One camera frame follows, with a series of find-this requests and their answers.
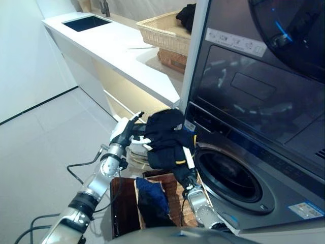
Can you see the robot left hand black white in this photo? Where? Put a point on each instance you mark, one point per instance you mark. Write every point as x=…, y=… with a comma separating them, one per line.
x=122, y=134

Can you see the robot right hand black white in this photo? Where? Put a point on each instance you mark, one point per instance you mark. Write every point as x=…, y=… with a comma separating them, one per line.
x=184, y=174

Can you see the black garment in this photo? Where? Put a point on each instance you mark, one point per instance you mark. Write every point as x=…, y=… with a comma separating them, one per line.
x=165, y=132

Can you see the robot right arm silver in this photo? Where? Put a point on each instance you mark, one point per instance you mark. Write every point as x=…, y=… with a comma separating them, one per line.
x=200, y=203

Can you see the robot left arm silver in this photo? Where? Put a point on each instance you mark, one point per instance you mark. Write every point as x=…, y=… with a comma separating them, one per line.
x=99, y=180

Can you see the round glass washing machine door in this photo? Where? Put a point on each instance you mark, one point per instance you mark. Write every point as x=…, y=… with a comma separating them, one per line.
x=137, y=158

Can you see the brown wicker laundry basket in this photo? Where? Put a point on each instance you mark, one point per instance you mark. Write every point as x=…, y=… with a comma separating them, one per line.
x=175, y=195

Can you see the navy blue garment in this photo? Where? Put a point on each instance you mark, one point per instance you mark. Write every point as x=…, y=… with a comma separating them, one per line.
x=152, y=200

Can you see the blue barcode sticker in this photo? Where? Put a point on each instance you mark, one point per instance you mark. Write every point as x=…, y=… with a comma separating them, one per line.
x=189, y=125

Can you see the robot grey torso and legs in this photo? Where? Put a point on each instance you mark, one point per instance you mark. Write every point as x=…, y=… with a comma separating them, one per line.
x=177, y=236

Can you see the dark brown tray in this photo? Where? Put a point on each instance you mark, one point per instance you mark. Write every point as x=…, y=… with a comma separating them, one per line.
x=124, y=208

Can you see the white counter cabinet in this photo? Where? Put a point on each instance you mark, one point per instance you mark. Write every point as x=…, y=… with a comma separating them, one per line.
x=109, y=48

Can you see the thin white stick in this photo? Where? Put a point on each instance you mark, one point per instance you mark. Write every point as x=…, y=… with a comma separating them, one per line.
x=139, y=47

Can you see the small brown wicker basket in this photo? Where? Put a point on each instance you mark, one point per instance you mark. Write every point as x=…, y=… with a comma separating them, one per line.
x=172, y=61

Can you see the light wicker basket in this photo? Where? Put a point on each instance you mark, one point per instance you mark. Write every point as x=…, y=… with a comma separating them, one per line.
x=160, y=35

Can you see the black inset sink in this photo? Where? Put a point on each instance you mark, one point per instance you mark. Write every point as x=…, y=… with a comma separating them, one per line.
x=86, y=23

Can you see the blue white energy label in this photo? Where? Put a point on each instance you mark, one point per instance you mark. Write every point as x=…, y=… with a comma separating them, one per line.
x=306, y=208

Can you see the dark tall faucet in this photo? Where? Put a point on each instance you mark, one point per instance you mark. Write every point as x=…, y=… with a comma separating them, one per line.
x=104, y=8

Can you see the black cloth in light basket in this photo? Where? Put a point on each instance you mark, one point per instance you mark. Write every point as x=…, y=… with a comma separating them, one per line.
x=188, y=16

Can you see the white pictogram sticker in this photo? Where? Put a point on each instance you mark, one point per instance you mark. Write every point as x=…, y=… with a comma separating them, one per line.
x=236, y=42

